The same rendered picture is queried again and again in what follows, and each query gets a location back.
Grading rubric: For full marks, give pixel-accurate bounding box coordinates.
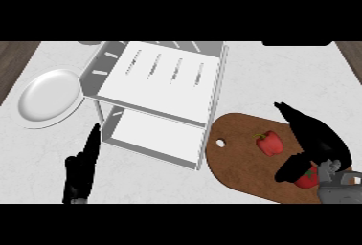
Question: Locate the red tomato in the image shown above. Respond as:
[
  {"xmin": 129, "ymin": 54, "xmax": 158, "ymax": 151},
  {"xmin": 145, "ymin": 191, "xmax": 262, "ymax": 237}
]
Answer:
[{"xmin": 293, "ymin": 165, "xmax": 319, "ymax": 189}]

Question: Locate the black appliance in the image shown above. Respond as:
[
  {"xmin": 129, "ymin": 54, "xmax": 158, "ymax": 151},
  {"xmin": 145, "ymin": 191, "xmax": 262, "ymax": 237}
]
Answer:
[{"xmin": 262, "ymin": 41, "xmax": 334, "ymax": 47}]

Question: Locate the brown wooden cutting board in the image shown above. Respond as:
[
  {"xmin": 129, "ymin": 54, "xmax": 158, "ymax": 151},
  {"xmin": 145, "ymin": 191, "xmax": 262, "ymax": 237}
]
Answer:
[{"xmin": 206, "ymin": 112, "xmax": 355, "ymax": 205}]

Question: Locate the white tiered basket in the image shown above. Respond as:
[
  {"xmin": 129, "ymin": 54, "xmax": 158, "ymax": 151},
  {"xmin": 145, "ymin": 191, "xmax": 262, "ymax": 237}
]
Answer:
[{"xmin": 78, "ymin": 41, "xmax": 229, "ymax": 171}]

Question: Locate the red bell pepper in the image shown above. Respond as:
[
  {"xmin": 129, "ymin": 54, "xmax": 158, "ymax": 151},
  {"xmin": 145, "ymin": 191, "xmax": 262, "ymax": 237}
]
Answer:
[{"xmin": 251, "ymin": 130, "xmax": 285, "ymax": 157}]

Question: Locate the white oval plate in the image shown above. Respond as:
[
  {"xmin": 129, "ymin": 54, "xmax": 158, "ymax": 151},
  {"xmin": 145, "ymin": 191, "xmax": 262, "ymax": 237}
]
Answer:
[{"xmin": 16, "ymin": 67, "xmax": 86, "ymax": 130}]

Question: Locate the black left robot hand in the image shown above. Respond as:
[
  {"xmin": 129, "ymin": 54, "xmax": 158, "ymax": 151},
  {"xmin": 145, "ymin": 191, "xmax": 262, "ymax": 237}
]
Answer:
[{"xmin": 61, "ymin": 122, "xmax": 104, "ymax": 205}]

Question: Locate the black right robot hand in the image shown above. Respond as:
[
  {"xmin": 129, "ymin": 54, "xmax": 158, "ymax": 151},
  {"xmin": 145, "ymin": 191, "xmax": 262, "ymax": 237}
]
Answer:
[{"xmin": 274, "ymin": 101, "xmax": 353, "ymax": 184}]

